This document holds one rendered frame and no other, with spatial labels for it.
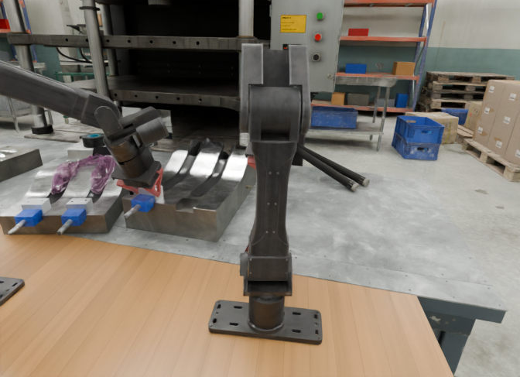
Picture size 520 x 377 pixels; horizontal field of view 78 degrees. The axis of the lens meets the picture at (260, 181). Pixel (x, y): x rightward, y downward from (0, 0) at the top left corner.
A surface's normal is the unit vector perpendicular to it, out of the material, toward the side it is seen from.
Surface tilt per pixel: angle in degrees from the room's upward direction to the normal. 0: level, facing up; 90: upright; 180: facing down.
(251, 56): 49
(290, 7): 90
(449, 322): 90
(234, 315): 0
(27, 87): 87
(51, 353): 0
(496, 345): 0
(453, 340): 90
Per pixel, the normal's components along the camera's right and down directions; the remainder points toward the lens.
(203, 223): -0.23, 0.37
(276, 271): 0.02, 0.44
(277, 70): 0.03, 0.14
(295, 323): 0.02, -0.92
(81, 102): 0.51, 0.30
